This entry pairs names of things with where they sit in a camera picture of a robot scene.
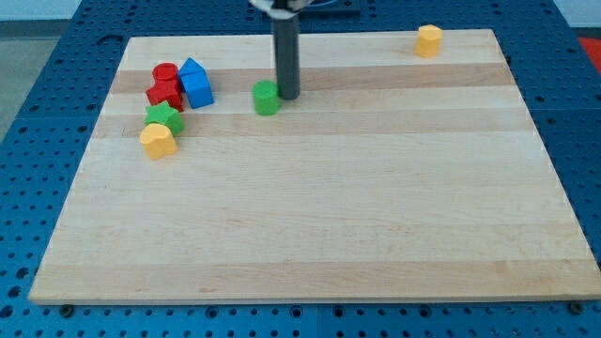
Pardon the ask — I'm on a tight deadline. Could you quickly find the green star block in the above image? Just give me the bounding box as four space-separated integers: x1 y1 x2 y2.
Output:
144 100 185 136

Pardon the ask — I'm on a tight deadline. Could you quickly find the red cylinder block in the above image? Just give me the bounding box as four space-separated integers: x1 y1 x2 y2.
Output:
152 63 179 82

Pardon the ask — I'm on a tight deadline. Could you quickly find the green cylinder block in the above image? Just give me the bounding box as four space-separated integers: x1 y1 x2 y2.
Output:
252 80 280 116

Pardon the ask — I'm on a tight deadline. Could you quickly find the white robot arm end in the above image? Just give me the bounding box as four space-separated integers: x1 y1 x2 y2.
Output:
249 0 314 20

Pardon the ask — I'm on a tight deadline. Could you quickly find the yellow heart block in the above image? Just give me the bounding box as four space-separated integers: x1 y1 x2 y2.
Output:
139 123 178 160

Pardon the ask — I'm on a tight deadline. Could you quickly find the yellow hexagon block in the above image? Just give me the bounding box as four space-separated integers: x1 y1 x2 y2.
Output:
414 24 443 58

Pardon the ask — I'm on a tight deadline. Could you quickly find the red star block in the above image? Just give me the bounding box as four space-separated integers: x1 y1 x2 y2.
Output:
146 80 184 112

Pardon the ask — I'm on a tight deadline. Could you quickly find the wooden board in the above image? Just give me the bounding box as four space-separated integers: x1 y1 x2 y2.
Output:
29 29 600 305

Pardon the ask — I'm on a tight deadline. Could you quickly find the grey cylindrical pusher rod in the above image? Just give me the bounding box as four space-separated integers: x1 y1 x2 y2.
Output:
272 16 301 100

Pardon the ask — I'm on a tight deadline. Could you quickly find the blue cube block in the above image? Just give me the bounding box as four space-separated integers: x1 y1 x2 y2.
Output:
180 71 214 109

